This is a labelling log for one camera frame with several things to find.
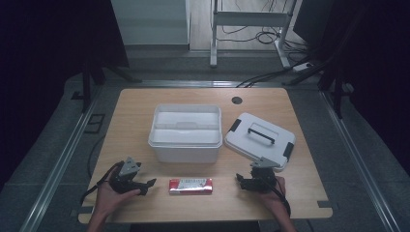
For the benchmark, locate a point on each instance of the red and white packet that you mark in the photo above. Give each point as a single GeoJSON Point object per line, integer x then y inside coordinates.
{"type": "Point", "coordinates": [190, 186]}

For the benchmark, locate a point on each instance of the person's left hand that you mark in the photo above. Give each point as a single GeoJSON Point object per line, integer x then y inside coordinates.
{"type": "Point", "coordinates": [108, 199]}

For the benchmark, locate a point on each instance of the white plastic storage box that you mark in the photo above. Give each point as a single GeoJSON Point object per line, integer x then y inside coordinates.
{"type": "Point", "coordinates": [185, 151]}

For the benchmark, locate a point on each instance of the metal floor rail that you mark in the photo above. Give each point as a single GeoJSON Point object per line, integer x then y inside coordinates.
{"type": "Point", "coordinates": [361, 161]}
{"type": "Point", "coordinates": [58, 167]}

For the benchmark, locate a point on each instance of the dark monitor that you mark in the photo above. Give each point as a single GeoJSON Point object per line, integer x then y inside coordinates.
{"type": "Point", "coordinates": [311, 22]}

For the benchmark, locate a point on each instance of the white cabinet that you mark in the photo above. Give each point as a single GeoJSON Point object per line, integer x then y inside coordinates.
{"type": "Point", "coordinates": [150, 22]}

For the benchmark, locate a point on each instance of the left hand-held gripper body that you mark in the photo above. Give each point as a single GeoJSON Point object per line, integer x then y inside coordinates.
{"type": "Point", "coordinates": [129, 167]}

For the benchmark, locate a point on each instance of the black round table grommet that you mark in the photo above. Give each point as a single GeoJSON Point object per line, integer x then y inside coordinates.
{"type": "Point", "coordinates": [237, 100]}

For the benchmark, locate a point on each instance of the white metal stand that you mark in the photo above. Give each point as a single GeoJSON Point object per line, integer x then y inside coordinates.
{"type": "Point", "coordinates": [249, 18]}

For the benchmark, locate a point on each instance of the dark curtain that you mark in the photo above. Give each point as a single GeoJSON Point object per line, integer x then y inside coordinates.
{"type": "Point", "coordinates": [383, 64]}
{"type": "Point", "coordinates": [42, 64]}

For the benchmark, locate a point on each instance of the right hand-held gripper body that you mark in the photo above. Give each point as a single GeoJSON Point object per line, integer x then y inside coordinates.
{"type": "Point", "coordinates": [262, 177]}

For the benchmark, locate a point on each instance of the black floor socket frame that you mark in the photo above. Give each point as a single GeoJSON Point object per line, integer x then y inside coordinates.
{"type": "Point", "coordinates": [94, 123]}

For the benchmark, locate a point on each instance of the white power strip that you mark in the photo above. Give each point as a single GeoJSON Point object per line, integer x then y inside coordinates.
{"type": "Point", "coordinates": [302, 66]}

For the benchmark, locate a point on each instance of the person's right hand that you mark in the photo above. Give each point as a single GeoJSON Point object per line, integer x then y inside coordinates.
{"type": "Point", "coordinates": [278, 198]}

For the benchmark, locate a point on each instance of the black stand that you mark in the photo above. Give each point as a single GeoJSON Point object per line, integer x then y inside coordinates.
{"type": "Point", "coordinates": [336, 87]}
{"type": "Point", "coordinates": [86, 87]}

